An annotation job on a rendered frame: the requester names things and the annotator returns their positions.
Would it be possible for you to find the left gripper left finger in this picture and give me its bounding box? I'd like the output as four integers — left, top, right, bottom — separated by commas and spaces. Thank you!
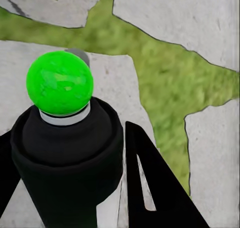
0, 130, 21, 218

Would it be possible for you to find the insectifuge atomizer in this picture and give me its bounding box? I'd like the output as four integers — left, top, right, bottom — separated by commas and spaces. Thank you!
10, 47, 124, 228

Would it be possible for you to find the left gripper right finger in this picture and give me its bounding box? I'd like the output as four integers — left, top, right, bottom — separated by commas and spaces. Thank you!
125, 121, 210, 228

